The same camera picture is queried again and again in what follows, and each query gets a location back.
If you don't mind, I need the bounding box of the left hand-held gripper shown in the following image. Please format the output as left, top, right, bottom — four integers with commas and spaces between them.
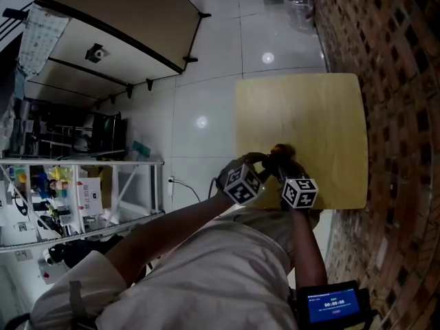
219, 151, 276, 206

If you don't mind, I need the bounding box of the black power cable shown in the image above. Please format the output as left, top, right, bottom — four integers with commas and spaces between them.
173, 179, 202, 203

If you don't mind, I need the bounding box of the dark brown cloth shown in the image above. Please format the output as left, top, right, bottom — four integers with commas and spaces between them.
282, 144, 298, 165

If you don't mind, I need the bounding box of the white metal shelf rack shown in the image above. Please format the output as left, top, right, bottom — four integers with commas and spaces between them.
0, 159, 166, 254

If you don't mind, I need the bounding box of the black wire cart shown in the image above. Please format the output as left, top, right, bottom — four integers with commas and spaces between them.
32, 110, 127, 158

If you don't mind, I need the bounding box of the patterned white cloth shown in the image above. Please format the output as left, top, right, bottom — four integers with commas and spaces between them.
16, 3, 72, 79

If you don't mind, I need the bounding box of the blue toy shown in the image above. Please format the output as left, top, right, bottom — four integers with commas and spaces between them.
33, 173, 53, 199

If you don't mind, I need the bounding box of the person's left forearm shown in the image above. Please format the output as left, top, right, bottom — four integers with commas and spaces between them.
104, 195, 238, 288

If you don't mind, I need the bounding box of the green flat tool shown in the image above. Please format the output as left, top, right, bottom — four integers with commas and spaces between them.
131, 140, 153, 158

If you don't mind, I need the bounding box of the white dome security camera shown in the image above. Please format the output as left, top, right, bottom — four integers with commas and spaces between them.
41, 247, 62, 267

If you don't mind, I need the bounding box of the beige partition board with camera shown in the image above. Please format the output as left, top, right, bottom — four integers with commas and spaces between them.
23, 19, 155, 109

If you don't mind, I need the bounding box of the black bag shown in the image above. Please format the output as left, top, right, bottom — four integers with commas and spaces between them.
51, 233, 125, 270

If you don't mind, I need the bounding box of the grey shoulder strap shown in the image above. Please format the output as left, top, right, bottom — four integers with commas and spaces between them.
67, 280, 88, 325

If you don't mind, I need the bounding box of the small black camera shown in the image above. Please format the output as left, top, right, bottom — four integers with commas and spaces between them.
85, 43, 109, 63

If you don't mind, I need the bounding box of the large clear water jug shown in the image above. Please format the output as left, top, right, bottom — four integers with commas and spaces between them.
283, 0, 314, 33

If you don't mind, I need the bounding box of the black phone with blue screen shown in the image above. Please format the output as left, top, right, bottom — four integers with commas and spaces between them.
296, 280, 371, 326

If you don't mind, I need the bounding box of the yellow toy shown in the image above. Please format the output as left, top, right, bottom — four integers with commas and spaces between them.
50, 165, 75, 182

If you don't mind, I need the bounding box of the person's right forearm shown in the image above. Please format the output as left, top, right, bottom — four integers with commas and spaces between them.
290, 206, 328, 290

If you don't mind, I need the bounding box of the large beige partition board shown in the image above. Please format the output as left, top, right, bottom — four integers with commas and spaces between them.
36, 0, 212, 75

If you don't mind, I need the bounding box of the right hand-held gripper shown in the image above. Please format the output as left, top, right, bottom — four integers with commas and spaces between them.
271, 159, 320, 210

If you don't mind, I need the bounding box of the person's white shirt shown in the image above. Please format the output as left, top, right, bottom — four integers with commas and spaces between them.
30, 206, 324, 330

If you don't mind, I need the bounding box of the white sign with red print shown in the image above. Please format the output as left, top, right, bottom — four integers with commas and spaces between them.
77, 177, 105, 217

